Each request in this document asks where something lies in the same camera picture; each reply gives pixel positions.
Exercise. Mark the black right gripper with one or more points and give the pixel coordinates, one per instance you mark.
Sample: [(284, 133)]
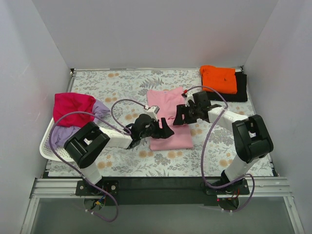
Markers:
[(186, 113)]

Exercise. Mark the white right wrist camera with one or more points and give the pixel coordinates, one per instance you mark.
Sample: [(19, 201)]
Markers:
[(189, 99)]

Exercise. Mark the white plastic basket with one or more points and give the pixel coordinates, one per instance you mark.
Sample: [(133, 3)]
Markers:
[(46, 151)]

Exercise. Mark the floral table cloth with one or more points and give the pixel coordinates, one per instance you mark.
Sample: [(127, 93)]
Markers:
[(125, 92)]

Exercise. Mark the orange folded t shirt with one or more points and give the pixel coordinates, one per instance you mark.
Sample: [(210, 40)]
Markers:
[(223, 80)]

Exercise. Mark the black folded t shirt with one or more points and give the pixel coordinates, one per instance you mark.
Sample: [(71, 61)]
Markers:
[(241, 95)]

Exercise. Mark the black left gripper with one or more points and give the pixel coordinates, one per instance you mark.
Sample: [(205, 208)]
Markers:
[(158, 129)]

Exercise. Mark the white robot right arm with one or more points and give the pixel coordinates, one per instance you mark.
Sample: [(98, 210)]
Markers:
[(251, 138)]

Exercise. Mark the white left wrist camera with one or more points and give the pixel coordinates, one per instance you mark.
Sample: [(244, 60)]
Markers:
[(152, 111)]

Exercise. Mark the red t shirt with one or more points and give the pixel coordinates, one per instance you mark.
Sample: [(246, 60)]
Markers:
[(65, 103)]

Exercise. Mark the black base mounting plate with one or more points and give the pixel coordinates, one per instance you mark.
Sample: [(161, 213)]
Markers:
[(167, 190)]

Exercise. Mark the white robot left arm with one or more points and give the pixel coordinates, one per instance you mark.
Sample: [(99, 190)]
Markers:
[(87, 143)]

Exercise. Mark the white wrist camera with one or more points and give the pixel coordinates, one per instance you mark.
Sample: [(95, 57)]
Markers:
[(152, 111), (189, 99)]

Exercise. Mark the lavender t shirt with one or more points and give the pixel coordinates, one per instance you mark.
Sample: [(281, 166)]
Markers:
[(62, 134)]

